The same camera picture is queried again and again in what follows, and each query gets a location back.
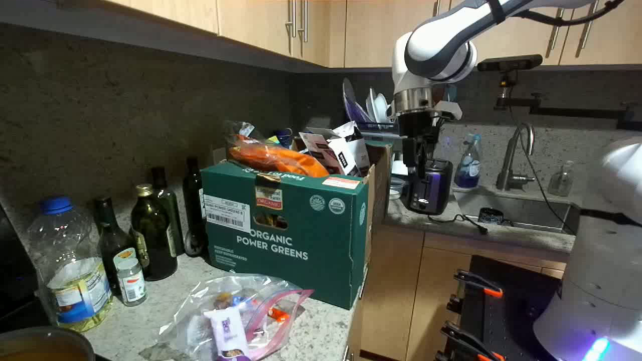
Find green organic greens cardboard box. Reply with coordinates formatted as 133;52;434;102
199;140;392;311

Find steel kitchen sink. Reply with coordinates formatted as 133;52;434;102
458;187;581;234

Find small spice jar white label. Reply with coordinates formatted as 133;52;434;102
111;247;148;307

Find light wood base cabinets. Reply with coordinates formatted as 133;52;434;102
358;223;569;361

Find clear Ziploc bag with snacks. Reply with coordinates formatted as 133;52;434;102
138;269;314;361

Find blue spray bottle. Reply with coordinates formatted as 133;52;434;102
453;132;484;191

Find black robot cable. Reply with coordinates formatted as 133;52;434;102
517;0;627;27

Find black robot cart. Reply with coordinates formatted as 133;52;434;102
437;255;565;361

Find dish rack with plates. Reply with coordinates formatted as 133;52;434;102
341;77;403;141

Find white dish stack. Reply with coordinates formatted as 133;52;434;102
388;157;411;201

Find white carton with dark label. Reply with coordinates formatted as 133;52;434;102
324;119;373;177

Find silver kitchen faucet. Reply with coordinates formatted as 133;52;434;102
495;119;538;193

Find black toaster power cord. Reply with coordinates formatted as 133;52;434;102
426;210;489;237

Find slim black glass bottle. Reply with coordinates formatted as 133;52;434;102
180;156;208;258

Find dark red snack package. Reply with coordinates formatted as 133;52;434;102
296;129;342;172

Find clear soap dispenser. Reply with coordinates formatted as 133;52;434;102
547;157;577;199

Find plastic oil bottle blue cap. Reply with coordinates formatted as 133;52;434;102
25;194;116;334

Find olive oil bottle gold cap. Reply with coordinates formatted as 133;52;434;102
127;183;180;281

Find black clamp orange tip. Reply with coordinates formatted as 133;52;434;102
438;323;508;361
453;269;505;300

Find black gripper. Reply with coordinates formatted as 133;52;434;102
397;109;442;171

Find dark green glass bottle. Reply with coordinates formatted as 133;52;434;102
148;164;187;257

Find light wood wall cabinets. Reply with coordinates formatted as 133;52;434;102
106;0;642;70

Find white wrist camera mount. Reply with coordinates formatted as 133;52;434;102
433;97;466;121

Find dark pot with brown contents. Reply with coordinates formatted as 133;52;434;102
0;325;97;361

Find dark purple toaster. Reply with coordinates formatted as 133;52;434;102
400;157;455;216

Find dark glass bottle white label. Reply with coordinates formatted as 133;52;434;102
91;197;138;297

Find orange carrot bag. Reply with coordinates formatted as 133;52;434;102
227;119;330;181

